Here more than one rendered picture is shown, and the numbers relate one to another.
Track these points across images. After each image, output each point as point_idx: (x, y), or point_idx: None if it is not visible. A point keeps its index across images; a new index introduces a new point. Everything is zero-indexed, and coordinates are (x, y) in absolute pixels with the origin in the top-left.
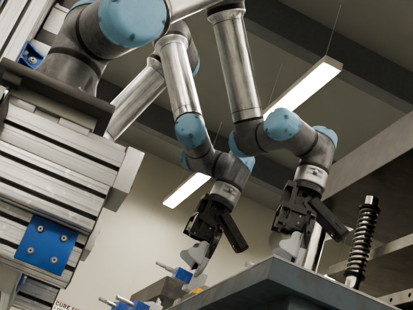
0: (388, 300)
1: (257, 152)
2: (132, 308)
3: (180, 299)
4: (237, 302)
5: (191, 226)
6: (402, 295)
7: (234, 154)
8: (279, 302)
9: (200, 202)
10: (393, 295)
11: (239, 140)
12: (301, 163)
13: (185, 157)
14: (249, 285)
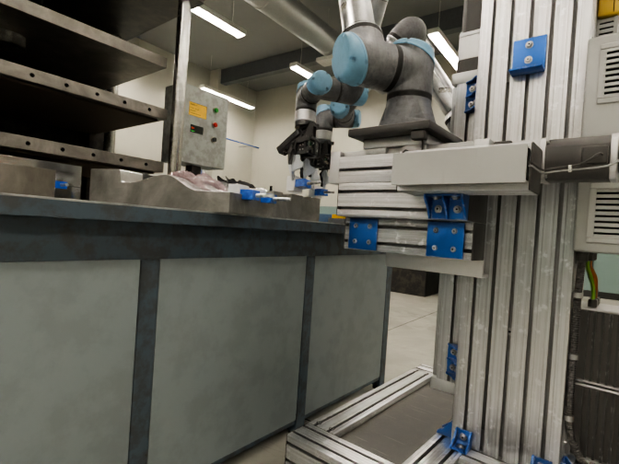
0: (62, 84)
1: (341, 121)
2: (274, 202)
3: (344, 220)
4: None
5: (317, 151)
6: (86, 89)
7: (340, 115)
8: None
9: (312, 127)
10: (68, 81)
11: (348, 113)
12: (332, 131)
13: (329, 90)
14: None
